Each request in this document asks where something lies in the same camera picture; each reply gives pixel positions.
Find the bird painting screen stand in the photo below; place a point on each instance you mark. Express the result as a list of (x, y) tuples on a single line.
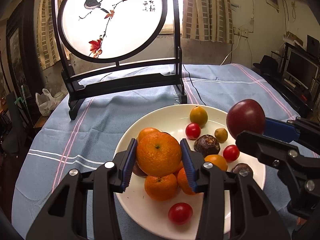
[(96, 37)]

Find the dark purple plum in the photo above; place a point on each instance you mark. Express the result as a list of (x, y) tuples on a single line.
[(246, 115)]

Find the brown wrinkled date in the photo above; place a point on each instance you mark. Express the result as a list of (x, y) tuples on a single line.
[(242, 166)]

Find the large orange mandarin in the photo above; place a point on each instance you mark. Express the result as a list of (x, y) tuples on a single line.
[(161, 188)]

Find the right checkered curtain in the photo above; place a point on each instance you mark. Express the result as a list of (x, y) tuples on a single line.
[(208, 20)]

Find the person right hand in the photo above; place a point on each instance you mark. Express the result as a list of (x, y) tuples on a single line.
[(301, 221)]

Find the big orange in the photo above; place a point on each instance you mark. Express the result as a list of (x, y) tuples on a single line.
[(158, 154)]

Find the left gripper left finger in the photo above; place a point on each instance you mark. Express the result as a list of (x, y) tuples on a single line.
[(64, 215)]

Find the brown water chestnut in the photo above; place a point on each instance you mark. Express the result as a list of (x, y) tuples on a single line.
[(207, 145)]

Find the white ceramic plate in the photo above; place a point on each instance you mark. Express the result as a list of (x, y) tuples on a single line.
[(153, 215)]

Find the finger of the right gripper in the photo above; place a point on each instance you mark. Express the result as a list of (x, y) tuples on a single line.
[(299, 173), (300, 130)]

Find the dark framed painting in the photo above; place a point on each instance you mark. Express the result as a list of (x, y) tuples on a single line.
[(21, 51)]

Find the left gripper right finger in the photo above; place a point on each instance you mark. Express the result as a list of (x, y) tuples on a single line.
[(252, 214)]

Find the blue striped tablecloth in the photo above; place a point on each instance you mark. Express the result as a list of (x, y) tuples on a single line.
[(91, 139)]

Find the red cherry tomato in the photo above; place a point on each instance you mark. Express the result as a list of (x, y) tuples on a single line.
[(180, 213), (192, 131)]

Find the checkered curtain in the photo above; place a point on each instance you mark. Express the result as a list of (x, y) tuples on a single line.
[(47, 51), (208, 20)]

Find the computer monitor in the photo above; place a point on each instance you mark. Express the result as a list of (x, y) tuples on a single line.
[(301, 69)]

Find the small orange kumquat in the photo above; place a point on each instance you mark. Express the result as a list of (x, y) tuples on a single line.
[(146, 131)]

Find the left checkered curtain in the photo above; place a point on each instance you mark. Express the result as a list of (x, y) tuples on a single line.
[(47, 51)]

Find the white plastic bag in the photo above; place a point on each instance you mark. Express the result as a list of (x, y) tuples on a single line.
[(48, 103)]

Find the orange cherry tomato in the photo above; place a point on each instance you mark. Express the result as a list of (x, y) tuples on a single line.
[(217, 160)]

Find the yellow green small fruit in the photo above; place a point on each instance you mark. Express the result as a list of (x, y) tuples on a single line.
[(199, 116)]

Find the black hat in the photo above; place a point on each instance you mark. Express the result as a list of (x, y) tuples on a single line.
[(267, 65)]

